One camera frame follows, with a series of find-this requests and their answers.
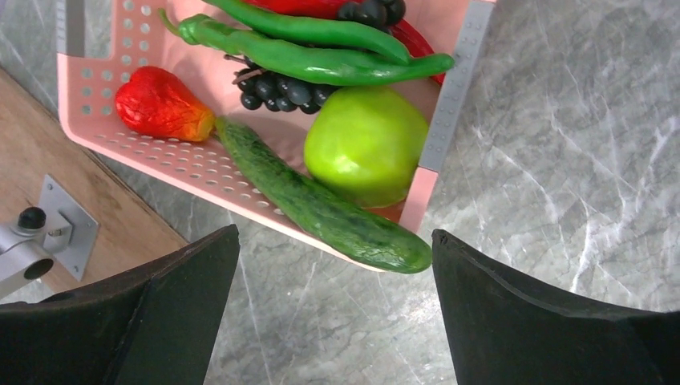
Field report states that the pink perforated plastic basket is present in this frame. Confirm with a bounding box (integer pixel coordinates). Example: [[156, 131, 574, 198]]
[[56, 1, 496, 271]]

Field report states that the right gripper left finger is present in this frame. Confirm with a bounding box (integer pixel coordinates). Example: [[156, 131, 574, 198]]
[[1, 225, 240, 384]]

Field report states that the black grape bunch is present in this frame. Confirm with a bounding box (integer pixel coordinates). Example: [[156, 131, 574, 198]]
[[223, 54, 339, 115]]

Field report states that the red chili pepper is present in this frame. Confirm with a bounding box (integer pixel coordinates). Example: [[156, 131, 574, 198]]
[[243, 1, 444, 82]]

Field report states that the long green chili pepper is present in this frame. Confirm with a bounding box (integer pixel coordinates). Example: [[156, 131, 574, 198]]
[[158, 8, 455, 87]]

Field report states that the silver monitor stand bracket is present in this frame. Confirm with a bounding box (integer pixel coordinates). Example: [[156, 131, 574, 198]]
[[1, 174, 100, 298]]

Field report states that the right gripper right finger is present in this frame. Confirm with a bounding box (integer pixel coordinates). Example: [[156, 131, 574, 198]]
[[432, 229, 679, 384]]

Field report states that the green apple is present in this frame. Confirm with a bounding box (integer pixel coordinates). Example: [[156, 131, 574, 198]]
[[303, 86, 429, 208]]

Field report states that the red wax apple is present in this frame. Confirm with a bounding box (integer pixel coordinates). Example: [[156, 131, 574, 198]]
[[114, 66, 216, 142]]

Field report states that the green cucumber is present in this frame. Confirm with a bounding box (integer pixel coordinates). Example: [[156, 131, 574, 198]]
[[215, 116, 432, 274]]

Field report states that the wooden base board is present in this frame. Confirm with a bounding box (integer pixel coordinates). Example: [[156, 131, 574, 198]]
[[1, 71, 187, 284]]

